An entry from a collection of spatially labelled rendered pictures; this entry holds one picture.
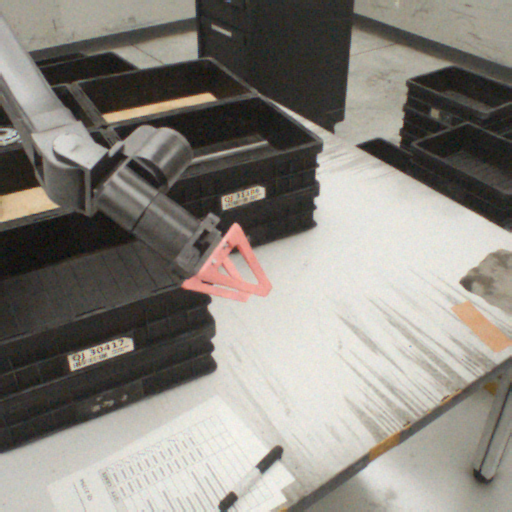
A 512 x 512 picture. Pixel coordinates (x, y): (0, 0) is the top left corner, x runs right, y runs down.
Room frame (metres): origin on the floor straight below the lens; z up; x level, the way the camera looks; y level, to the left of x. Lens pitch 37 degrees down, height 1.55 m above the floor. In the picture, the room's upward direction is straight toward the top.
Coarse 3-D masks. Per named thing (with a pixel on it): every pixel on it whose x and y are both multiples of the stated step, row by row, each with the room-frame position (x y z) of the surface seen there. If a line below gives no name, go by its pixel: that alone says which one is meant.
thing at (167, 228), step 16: (160, 208) 0.57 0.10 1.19; (176, 208) 0.57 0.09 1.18; (144, 224) 0.55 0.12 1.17; (160, 224) 0.55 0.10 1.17; (176, 224) 0.56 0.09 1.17; (192, 224) 0.56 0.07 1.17; (208, 224) 0.54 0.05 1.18; (144, 240) 0.55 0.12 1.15; (160, 240) 0.55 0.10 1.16; (176, 240) 0.55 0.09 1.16; (192, 240) 0.53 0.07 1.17; (176, 256) 0.54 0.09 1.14; (192, 256) 0.52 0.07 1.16; (176, 272) 0.58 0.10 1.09
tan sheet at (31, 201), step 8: (16, 192) 1.18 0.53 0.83; (24, 192) 1.18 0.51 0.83; (32, 192) 1.18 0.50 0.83; (40, 192) 1.18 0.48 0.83; (0, 200) 1.15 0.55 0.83; (8, 200) 1.15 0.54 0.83; (16, 200) 1.15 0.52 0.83; (24, 200) 1.15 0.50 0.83; (32, 200) 1.15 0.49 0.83; (40, 200) 1.15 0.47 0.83; (48, 200) 1.15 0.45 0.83; (8, 208) 1.12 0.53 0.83; (16, 208) 1.12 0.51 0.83; (24, 208) 1.12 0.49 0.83; (32, 208) 1.12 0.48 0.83; (40, 208) 1.12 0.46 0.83; (48, 208) 1.12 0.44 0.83; (8, 216) 1.09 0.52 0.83; (16, 216) 1.09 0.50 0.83
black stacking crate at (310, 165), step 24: (168, 120) 1.36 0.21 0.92; (192, 120) 1.39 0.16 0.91; (216, 120) 1.41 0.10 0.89; (240, 120) 1.45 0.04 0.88; (264, 120) 1.44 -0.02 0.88; (192, 144) 1.38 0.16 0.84; (216, 144) 1.41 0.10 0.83; (240, 144) 1.41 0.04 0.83; (288, 144) 1.34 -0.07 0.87; (192, 168) 1.29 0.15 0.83; (264, 168) 1.17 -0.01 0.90; (288, 168) 1.19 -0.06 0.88; (312, 168) 1.22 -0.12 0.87; (192, 192) 1.09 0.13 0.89; (216, 192) 1.11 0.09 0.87; (264, 192) 1.16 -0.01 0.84; (288, 192) 1.19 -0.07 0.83
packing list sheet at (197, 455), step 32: (192, 416) 0.68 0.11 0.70; (224, 416) 0.68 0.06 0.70; (128, 448) 0.61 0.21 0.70; (160, 448) 0.61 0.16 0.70; (192, 448) 0.61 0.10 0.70; (224, 448) 0.61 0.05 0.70; (256, 448) 0.61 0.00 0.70; (64, 480) 0.55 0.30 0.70; (96, 480) 0.55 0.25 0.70; (128, 480) 0.55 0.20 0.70; (160, 480) 0.55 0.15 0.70; (192, 480) 0.56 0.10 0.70; (224, 480) 0.56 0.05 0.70; (256, 480) 0.55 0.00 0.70; (288, 480) 0.56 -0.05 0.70
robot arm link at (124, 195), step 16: (128, 160) 0.61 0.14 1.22; (112, 176) 0.59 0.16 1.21; (128, 176) 0.59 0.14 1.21; (144, 176) 0.62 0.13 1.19; (96, 192) 0.58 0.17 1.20; (112, 192) 0.57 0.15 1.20; (128, 192) 0.57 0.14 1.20; (144, 192) 0.58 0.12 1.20; (160, 192) 0.60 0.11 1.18; (96, 208) 0.58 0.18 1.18; (112, 208) 0.56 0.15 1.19; (128, 208) 0.56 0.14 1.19; (144, 208) 0.56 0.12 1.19; (128, 224) 0.56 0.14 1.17
